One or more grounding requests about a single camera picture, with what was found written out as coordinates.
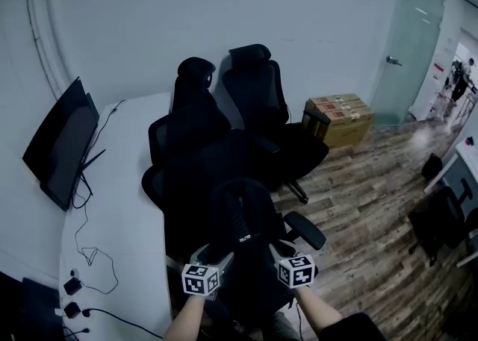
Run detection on black cable with small connector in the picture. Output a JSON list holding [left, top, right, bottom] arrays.
[[91, 99, 127, 146]]

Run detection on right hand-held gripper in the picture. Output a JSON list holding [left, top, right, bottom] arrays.
[[268, 241, 318, 290]]

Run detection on white straight desk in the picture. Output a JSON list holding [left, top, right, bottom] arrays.
[[423, 137, 478, 195]]

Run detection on white wall conduit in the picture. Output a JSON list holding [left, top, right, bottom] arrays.
[[25, 0, 72, 98]]

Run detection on black backpack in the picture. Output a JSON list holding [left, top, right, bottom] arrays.
[[207, 177, 298, 314]]

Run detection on white curved desk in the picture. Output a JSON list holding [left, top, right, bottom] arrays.
[[58, 91, 187, 341]]

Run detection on black swivel chair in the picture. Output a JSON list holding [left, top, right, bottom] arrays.
[[408, 178, 475, 268]]

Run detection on person's body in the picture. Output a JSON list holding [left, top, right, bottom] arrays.
[[208, 311, 303, 341]]

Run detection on black mesh office chair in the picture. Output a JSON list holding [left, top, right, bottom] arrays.
[[140, 132, 327, 258]]

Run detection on person's right forearm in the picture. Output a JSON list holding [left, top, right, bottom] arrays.
[[294, 283, 388, 341]]

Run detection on black computer monitor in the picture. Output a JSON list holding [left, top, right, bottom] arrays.
[[21, 75, 107, 213], [21, 277, 64, 341]]

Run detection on frosted glass door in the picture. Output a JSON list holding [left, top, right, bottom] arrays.
[[369, 0, 448, 128]]

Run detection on thin black cable with plug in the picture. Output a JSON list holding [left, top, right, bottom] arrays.
[[62, 326, 91, 341]]

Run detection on small black computer case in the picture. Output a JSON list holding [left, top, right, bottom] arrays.
[[421, 152, 444, 182]]

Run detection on person's left forearm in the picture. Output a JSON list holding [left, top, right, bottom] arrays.
[[164, 292, 208, 341]]

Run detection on black chair with wide headrest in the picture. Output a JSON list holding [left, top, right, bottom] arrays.
[[222, 43, 330, 204]]

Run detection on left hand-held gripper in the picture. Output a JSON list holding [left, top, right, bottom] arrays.
[[181, 244, 235, 301]]

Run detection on thick black power cable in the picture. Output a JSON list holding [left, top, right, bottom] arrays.
[[81, 307, 164, 340]]

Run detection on cardboard box with red label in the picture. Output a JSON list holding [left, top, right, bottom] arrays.
[[313, 99, 369, 113], [321, 106, 376, 148], [308, 93, 361, 106]]

